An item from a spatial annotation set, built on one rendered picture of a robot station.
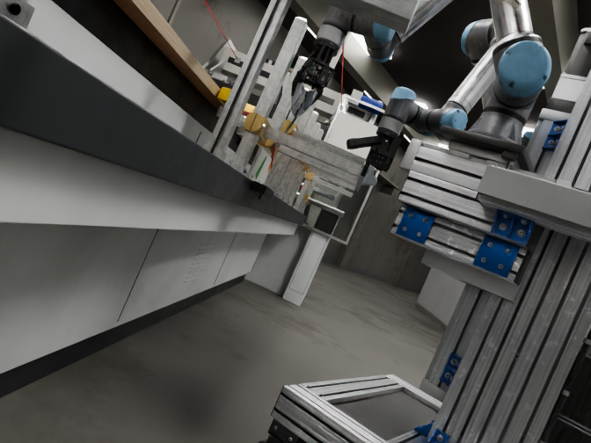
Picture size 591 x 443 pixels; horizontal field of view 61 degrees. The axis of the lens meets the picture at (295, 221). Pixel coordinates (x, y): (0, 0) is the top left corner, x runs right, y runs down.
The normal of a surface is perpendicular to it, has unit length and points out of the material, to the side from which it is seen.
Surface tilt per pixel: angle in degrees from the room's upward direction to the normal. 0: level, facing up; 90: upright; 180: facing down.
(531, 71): 97
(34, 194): 90
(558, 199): 90
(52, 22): 90
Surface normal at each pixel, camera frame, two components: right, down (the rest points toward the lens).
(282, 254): -0.08, -0.03
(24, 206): 0.91, 0.40
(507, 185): -0.51, -0.22
